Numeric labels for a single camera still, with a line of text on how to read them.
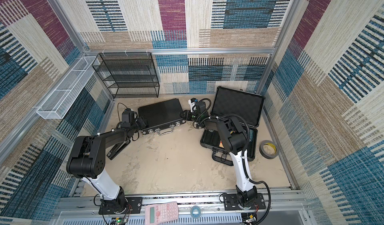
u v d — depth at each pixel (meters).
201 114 0.84
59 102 0.72
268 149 0.91
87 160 0.48
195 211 0.72
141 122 0.89
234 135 0.59
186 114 0.93
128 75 1.11
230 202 0.73
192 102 0.96
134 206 0.73
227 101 1.02
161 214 0.70
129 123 0.77
